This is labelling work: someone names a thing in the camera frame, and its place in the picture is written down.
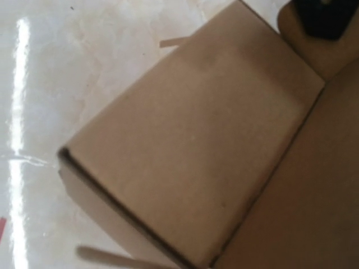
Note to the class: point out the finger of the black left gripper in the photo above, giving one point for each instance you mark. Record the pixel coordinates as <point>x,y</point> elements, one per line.
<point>325,19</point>

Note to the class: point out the brown cardboard box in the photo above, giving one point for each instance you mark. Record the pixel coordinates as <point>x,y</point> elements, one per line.
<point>237,150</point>

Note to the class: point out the small red stick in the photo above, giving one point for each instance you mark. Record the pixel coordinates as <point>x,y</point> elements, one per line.
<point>2,226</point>

